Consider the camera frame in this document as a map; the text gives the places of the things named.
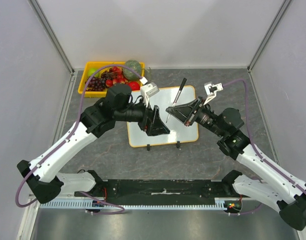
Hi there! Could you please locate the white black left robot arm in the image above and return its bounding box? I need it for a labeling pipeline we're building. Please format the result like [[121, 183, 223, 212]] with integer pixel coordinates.
[[17, 83, 170, 204]]

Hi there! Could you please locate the red cherry bunch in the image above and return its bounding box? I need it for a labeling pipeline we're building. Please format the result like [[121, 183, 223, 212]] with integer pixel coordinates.
[[103, 66, 128, 88]]

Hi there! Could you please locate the yellow framed whiteboard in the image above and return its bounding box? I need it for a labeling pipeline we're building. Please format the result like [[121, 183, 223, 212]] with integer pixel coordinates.
[[127, 86, 199, 148]]

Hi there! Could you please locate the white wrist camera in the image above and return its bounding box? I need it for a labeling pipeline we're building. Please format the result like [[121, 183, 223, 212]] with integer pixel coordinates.
[[203, 82, 223, 105], [140, 82, 159, 108]]

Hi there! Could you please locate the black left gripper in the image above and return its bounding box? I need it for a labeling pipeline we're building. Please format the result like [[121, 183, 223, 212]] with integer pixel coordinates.
[[115, 95, 170, 137]]

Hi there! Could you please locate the green apple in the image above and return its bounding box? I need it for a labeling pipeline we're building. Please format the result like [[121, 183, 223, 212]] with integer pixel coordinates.
[[87, 67, 99, 78]]

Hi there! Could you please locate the light blue cable duct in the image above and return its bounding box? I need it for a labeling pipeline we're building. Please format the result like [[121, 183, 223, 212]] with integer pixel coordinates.
[[39, 197, 230, 210]]

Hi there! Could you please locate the yellow plastic fruit tray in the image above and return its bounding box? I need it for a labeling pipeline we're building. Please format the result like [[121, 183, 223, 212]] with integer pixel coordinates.
[[78, 60, 145, 98]]

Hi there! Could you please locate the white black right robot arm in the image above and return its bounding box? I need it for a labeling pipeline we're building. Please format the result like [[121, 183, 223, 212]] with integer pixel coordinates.
[[166, 97, 306, 231]]

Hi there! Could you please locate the aluminium frame post left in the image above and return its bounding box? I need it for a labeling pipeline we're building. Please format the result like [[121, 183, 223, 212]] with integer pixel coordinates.
[[28, 0, 75, 74]]

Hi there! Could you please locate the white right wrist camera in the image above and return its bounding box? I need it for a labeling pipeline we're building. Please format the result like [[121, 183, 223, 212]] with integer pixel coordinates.
[[203, 82, 223, 105]]

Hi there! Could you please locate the dark purple grape bunch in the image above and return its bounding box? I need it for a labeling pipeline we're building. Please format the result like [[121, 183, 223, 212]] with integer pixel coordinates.
[[87, 72, 108, 92]]

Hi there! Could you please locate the red tomato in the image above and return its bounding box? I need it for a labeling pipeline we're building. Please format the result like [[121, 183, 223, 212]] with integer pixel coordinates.
[[128, 81, 140, 91]]

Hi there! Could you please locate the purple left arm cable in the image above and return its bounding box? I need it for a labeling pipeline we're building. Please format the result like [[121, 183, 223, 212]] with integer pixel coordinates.
[[15, 65, 148, 216]]

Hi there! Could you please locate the green netted melon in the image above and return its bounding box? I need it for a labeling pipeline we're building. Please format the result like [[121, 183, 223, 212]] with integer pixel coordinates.
[[123, 59, 142, 81]]

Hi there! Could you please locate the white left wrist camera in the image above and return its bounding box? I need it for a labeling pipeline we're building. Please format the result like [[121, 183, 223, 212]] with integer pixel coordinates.
[[140, 82, 159, 108]]

